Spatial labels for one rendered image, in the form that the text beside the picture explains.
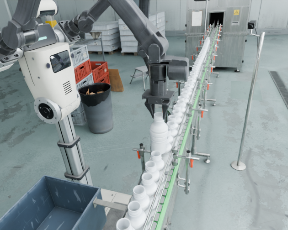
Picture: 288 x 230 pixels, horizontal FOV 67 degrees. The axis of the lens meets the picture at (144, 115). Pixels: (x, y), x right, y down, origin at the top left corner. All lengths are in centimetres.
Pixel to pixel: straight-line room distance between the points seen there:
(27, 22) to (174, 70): 54
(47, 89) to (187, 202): 158
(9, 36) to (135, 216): 74
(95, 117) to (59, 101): 188
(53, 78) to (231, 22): 470
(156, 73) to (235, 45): 488
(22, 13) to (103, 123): 235
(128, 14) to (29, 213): 95
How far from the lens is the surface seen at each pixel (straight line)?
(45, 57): 112
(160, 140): 81
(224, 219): 213
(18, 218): 117
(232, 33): 544
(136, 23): 69
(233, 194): 233
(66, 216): 126
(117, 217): 179
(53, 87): 116
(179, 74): 68
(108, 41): 805
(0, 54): 104
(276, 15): 1114
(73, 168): 149
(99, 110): 298
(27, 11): 90
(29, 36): 96
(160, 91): 72
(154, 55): 67
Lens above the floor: 167
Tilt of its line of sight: 28 degrees down
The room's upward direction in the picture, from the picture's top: 4 degrees counter-clockwise
